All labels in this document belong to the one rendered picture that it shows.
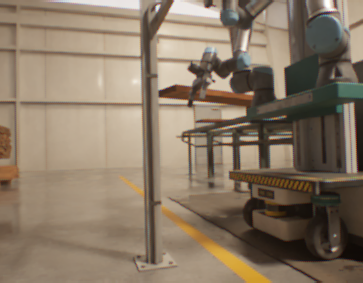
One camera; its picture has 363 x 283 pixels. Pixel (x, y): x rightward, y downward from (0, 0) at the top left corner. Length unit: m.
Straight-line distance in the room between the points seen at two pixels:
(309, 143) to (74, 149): 8.37
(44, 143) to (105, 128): 1.92
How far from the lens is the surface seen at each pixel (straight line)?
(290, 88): 1.66
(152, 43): 1.21
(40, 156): 9.59
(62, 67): 9.91
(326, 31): 1.17
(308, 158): 1.66
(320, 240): 1.27
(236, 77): 1.76
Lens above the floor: 0.45
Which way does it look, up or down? 2 degrees up
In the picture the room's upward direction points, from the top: 2 degrees counter-clockwise
